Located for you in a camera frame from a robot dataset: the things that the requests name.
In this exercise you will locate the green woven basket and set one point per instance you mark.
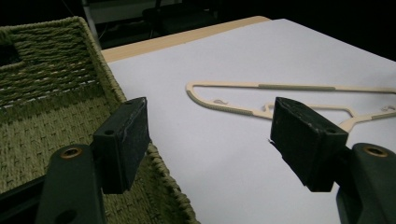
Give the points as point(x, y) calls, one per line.
point(56, 102)

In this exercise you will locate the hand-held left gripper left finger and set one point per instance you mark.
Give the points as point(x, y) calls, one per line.
point(115, 149)

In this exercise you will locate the beige plastic clothes hanger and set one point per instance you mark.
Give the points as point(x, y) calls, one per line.
point(224, 109)

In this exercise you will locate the white table mat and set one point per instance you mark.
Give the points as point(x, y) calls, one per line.
point(236, 174)

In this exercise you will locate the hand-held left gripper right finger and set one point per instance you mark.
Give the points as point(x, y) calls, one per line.
point(314, 146)

